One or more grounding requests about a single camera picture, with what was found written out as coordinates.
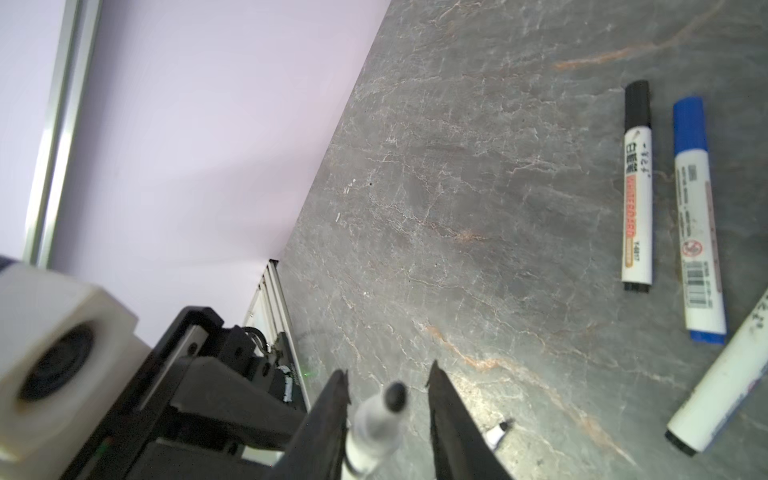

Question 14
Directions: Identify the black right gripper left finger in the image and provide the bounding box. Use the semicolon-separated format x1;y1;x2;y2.
267;370;350;479

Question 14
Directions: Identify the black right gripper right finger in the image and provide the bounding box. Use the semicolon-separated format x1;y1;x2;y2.
426;361;512;480

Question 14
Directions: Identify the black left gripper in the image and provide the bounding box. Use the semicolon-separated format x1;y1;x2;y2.
62;307;307;479

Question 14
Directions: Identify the black marker pen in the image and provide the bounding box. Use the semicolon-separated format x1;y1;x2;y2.
483;419;514;451
665;295;767;457
341;381;408;479
621;80;653;293

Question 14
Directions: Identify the blue whiteboard marker pen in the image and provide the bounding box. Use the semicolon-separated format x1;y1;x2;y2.
673;96;727;345

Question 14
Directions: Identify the aluminium frame rail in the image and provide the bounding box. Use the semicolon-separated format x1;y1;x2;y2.
23;1;310;408

